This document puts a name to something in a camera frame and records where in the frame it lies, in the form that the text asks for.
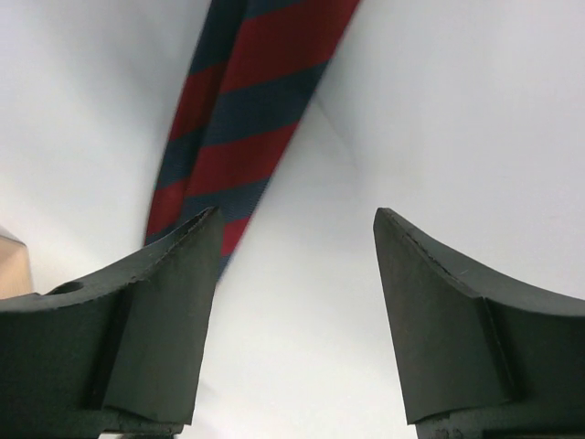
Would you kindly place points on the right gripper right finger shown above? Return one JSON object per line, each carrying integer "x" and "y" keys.
{"x": 479, "y": 354}

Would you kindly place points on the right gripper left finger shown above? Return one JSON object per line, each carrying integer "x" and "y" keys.
{"x": 117, "y": 351}

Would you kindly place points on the red navy striped tie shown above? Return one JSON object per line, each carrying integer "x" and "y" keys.
{"x": 255, "y": 69}

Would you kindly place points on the wooden compartment tray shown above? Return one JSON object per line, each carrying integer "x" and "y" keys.
{"x": 15, "y": 270}

